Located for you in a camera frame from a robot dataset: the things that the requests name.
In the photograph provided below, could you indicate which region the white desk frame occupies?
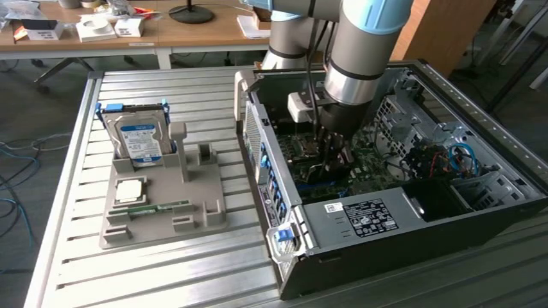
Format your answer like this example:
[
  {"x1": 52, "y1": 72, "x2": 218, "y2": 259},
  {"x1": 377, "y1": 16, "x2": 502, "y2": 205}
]
[{"x1": 474, "y1": 0, "x2": 548, "y2": 90}]

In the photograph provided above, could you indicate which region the black red yellow wire bundle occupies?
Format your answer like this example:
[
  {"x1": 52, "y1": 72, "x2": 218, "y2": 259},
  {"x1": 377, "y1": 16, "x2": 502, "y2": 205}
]
[{"x1": 405, "y1": 146, "x2": 454, "y2": 179}]

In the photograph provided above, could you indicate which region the brown cardboard box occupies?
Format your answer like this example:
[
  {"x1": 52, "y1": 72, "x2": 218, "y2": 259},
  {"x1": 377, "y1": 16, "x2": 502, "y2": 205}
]
[{"x1": 252, "y1": 8, "x2": 274, "y2": 23}]

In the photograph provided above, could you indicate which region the white paper stack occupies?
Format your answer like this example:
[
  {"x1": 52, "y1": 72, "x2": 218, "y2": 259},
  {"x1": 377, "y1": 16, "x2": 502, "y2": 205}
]
[{"x1": 236, "y1": 15, "x2": 272, "y2": 39}]

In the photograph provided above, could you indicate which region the silver CPU chip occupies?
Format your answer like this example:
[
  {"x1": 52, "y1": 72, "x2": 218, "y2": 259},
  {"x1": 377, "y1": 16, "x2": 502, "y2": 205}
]
[{"x1": 113, "y1": 180, "x2": 149, "y2": 203}]

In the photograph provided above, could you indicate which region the black and grey PC case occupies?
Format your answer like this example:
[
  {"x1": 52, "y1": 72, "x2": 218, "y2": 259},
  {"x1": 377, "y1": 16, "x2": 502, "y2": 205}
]
[{"x1": 233, "y1": 58, "x2": 548, "y2": 302}]

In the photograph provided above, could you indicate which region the blue floor cable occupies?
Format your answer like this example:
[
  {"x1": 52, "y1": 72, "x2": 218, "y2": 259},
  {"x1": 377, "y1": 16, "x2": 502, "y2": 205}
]
[{"x1": 0, "y1": 141, "x2": 40, "y2": 273}]

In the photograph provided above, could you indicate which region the grey plastic parts rack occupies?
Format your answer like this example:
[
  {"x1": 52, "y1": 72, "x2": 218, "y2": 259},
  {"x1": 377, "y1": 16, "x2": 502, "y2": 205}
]
[{"x1": 98, "y1": 121, "x2": 228, "y2": 250}]

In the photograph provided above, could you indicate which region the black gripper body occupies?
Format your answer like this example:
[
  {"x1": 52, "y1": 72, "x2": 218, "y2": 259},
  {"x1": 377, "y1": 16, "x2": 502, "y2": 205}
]
[{"x1": 320, "y1": 101, "x2": 373, "y2": 142}]

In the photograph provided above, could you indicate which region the black round stand base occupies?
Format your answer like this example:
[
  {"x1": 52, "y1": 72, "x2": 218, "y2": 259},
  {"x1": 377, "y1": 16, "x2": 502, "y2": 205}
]
[{"x1": 168, "y1": 0, "x2": 214, "y2": 24}]

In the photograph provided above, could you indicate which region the hard disk in blue caddy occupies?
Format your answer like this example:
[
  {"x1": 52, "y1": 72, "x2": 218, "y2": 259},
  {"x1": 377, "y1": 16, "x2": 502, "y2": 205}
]
[{"x1": 96, "y1": 99, "x2": 178, "y2": 167}]

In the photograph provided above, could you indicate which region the clear plastic bag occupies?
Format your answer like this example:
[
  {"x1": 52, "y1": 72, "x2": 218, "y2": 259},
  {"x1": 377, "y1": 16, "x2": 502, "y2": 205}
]
[{"x1": 0, "y1": 0, "x2": 46, "y2": 20}]

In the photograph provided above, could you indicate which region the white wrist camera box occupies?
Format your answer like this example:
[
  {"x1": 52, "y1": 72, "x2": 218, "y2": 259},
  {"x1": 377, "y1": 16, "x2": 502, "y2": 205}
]
[{"x1": 285, "y1": 92, "x2": 321, "y2": 123}]

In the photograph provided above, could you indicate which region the white box with round insert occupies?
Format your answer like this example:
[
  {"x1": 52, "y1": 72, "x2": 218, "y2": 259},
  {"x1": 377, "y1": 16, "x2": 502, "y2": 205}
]
[{"x1": 76, "y1": 15, "x2": 117, "y2": 43}]

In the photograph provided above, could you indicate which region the green motherboard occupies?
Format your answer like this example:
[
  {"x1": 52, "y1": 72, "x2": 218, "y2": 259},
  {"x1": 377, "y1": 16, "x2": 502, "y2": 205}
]
[{"x1": 273, "y1": 118, "x2": 408, "y2": 203}]

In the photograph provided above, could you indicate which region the blue SATA wire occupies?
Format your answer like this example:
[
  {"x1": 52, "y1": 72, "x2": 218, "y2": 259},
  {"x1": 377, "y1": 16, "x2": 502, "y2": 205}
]
[{"x1": 446, "y1": 142, "x2": 480, "y2": 177}]

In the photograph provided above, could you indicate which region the grey power supply unit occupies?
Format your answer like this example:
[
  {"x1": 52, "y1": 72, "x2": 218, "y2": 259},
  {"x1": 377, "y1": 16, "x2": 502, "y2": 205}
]
[{"x1": 294, "y1": 187, "x2": 425, "y2": 250}]

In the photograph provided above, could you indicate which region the black and white open box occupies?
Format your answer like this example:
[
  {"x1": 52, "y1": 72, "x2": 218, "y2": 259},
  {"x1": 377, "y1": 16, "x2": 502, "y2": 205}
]
[{"x1": 20, "y1": 19, "x2": 65, "y2": 41}]

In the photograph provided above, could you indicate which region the CPU socket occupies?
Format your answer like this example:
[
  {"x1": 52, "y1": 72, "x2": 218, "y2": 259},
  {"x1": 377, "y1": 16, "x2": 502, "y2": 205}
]
[{"x1": 294, "y1": 134, "x2": 321, "y2": 158}]

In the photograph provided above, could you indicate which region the wooden cabinet panel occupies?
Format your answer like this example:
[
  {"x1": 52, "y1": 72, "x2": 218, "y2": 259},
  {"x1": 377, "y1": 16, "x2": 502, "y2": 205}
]
[{"x1": 386, "y1": 0, "x2": 497, "y2": 78}]

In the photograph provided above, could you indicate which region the wooden desk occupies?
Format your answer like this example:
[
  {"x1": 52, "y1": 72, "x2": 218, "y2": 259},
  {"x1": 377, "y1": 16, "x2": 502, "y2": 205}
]
[{"x1": 0, "y1": 0, "x2": 281, "y2": 70}]

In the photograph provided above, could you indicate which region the small white labelled box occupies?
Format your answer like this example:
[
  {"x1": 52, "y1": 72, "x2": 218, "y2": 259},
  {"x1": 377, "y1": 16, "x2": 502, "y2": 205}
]
[{"x1": 113, "y1": 18, "x2": 145, "y2": 38}]

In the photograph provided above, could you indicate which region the grey floor cable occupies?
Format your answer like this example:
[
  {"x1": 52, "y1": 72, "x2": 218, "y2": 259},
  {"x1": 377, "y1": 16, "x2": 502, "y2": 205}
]
[{"x1": 0, "y1": 133, "x2": 73, "y2": 151}]

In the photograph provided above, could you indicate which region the metal disk bay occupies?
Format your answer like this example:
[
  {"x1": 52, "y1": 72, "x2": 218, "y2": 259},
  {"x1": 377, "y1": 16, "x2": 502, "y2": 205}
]
[{"x1": 449, "y1": 171, "x2": 528, "y2": 211}]

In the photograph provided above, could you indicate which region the orange packet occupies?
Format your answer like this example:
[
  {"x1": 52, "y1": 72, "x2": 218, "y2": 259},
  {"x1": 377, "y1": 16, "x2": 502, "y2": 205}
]
[{"x1": 134, "y1": 6, "x2": 161, "y2": 20}]

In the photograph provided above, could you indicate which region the black graphics card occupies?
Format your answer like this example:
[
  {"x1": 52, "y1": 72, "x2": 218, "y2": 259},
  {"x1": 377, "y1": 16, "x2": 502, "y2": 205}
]
[{"x1": 294, "y1": 158, "x2": 350, "y2": 187}]

